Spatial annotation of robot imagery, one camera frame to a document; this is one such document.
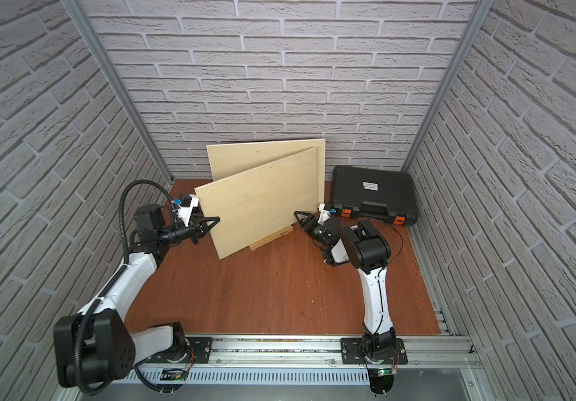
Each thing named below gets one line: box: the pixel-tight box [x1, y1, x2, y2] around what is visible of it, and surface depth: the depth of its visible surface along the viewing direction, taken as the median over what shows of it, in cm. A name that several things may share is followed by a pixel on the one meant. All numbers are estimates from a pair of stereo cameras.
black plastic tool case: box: [331, 165, 419, 227], surface depth 109 cm
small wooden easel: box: [248, 224, 294, 252], surface depth 95 cm
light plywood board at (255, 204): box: [193, 147, 319, 260], surface depth 82 cm
